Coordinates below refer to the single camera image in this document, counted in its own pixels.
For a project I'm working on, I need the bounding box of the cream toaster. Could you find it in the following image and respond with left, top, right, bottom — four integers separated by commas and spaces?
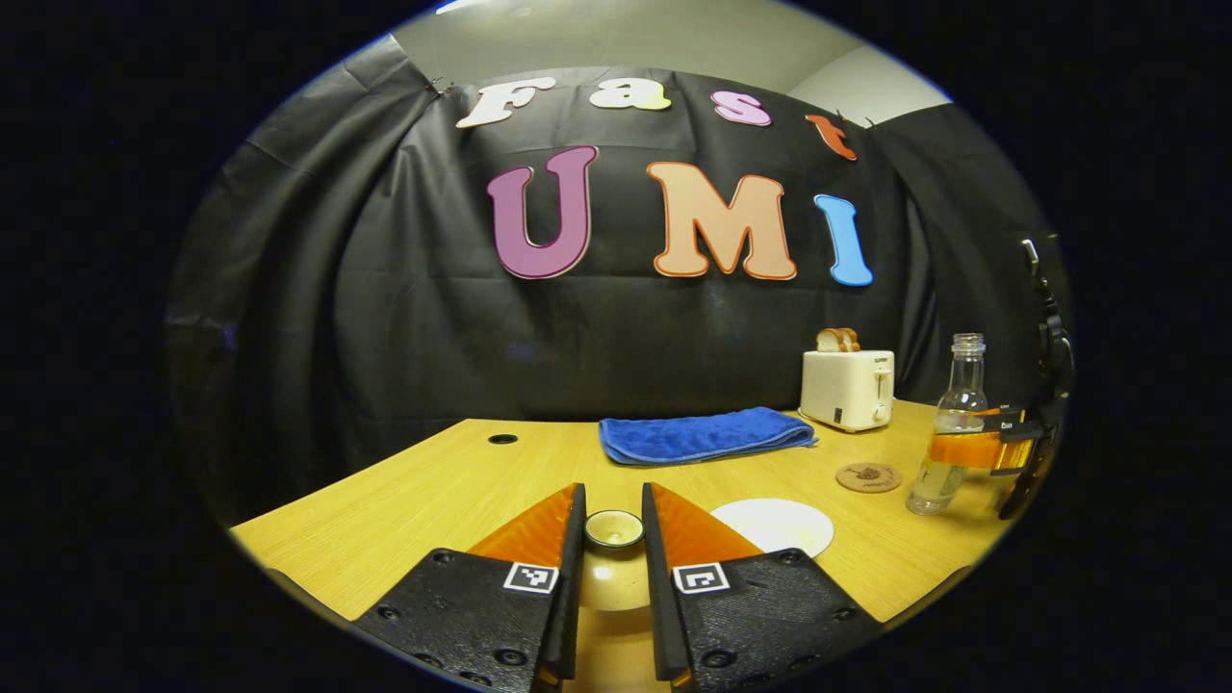
801, 349, 896, 433

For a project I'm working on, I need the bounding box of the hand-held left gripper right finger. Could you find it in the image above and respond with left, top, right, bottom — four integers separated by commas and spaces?
642, 482, 882, 693

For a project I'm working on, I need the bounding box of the black backdrop cloth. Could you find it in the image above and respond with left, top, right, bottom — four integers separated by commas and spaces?
164, 34, 1074, 527

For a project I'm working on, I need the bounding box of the clear glass water bottle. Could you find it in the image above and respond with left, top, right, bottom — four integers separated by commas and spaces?
906, 333, 989, 516

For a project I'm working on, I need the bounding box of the cream teacup lid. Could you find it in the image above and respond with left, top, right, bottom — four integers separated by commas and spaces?
576, 509, 657, 613

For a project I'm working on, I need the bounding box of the blue folded towel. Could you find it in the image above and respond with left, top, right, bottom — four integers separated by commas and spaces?
599, 406, 819, 467

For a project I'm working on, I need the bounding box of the cream teacup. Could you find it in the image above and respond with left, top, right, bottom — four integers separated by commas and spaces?
710, 498, 835, 560

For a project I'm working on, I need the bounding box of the round cork coaster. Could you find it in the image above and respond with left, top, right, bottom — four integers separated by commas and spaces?
835, 462, 904, 494

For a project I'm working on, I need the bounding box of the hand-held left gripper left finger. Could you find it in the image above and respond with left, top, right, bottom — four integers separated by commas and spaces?
351, 483, 588, 693

